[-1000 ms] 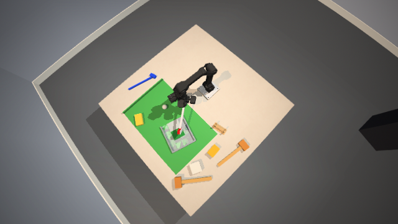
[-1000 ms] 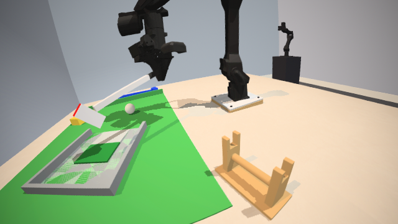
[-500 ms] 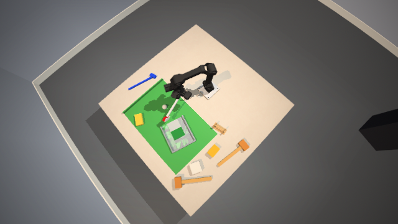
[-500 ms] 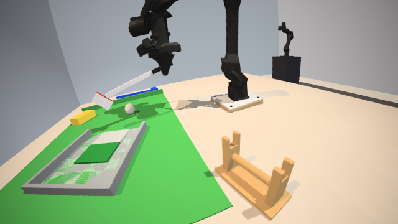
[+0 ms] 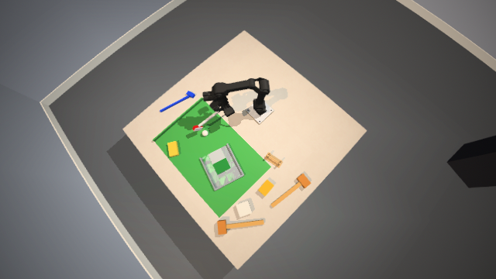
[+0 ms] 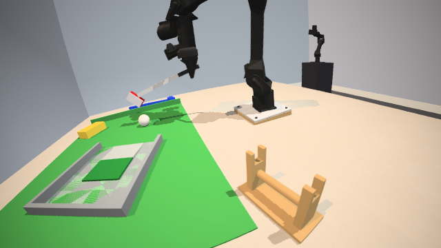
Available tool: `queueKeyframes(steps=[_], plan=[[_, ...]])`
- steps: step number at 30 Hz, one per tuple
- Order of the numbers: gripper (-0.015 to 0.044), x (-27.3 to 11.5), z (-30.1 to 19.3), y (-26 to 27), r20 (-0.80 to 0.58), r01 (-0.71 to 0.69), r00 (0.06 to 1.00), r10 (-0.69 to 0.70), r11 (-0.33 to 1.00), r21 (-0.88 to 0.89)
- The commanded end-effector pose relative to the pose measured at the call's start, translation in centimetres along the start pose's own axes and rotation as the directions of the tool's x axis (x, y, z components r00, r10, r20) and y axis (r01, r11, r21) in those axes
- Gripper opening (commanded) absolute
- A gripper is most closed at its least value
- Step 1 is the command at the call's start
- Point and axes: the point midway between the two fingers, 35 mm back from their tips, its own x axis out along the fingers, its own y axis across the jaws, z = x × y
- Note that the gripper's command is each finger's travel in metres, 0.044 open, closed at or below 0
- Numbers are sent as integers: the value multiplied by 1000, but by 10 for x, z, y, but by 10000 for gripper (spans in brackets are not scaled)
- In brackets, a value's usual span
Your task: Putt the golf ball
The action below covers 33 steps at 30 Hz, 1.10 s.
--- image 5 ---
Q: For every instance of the green flat mat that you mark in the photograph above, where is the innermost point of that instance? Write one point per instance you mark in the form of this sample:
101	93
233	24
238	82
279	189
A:
192	145

